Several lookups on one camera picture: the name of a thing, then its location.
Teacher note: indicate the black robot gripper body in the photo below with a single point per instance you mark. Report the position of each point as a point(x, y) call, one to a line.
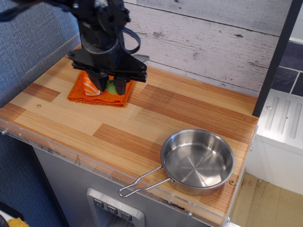
point(114, 61)

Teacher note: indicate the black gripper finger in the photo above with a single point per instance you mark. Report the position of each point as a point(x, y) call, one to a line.
point(99, 79)
point(120, 84)

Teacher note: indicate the green handled grey spatula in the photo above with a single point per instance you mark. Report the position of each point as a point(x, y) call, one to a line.
point(110, 84)

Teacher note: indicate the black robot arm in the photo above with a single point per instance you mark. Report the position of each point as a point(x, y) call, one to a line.
point(34, 34)

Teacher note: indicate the orange folded cloth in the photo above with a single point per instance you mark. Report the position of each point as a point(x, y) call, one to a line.
point(77, 94)

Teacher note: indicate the salmon sushi toy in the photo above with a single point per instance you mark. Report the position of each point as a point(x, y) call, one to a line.
point(89, 88)

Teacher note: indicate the stainless steel pan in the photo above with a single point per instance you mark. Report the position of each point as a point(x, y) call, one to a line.
point(196, 162)

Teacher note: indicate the silver dispenser button panel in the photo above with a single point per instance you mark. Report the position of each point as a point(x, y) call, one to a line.
point(110, 212)

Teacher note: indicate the yellow object bottom corner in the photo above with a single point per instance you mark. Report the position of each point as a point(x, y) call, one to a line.
point(17, 222)

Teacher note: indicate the white ribbed appliance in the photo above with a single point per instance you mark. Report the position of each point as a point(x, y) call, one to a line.
point(276, 153)

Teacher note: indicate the dark grey right post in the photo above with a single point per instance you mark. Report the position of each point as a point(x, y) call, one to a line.
point(278, 54)

